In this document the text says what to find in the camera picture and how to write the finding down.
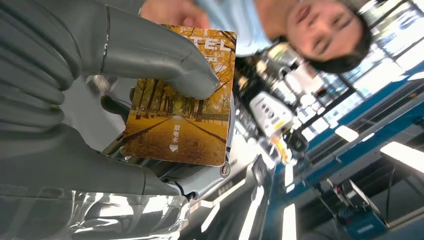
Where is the white black machine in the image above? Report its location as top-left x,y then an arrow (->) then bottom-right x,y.
231,43 -> 329,163

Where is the person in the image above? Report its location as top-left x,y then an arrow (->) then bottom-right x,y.
139,0 -> 375,74

